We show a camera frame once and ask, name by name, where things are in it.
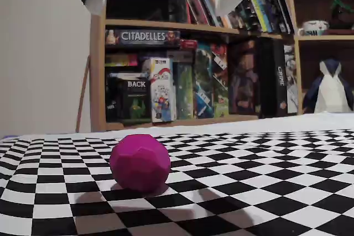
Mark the white grey game box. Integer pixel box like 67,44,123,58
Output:
283,43,299,114

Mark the Citadelles game box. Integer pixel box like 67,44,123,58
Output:
105,29,181,47

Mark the small green bonsai model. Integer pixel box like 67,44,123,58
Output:
329,0,354,30

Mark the small red box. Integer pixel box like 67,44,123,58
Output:
180,39,199,51

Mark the pink faceted ball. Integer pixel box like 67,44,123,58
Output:
108,133,172,194

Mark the colourful slanted book row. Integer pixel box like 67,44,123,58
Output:
168,0,295,35

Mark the blue white paper penguin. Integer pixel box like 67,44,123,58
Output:
301,59,354,114

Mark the black BACK game box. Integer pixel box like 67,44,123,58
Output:
106,77,152,123

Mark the red green game box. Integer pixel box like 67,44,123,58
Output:
211,43,231,118

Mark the white cartoon toy box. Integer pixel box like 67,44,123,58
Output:
149,57,177,123

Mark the blue white flat box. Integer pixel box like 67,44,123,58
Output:
107,72,150,80

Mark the black CRIME game box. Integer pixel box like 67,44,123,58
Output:
257,37,289,119

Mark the dark brown game box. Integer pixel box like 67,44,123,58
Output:
228,39,259,116

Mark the checkerboard printed white mat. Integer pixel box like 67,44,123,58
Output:
0,113,354,236

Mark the light wooden bookshelf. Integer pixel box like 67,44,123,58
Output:
90,0,354,132

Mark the yellow pink flat box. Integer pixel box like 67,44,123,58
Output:
105,53,139,67

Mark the blue green game box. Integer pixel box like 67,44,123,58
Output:
193,43,215,119

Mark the white patterned mug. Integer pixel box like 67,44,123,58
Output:
296,20,330,37

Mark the thin wooden stick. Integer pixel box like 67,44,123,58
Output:
75,54,91,134

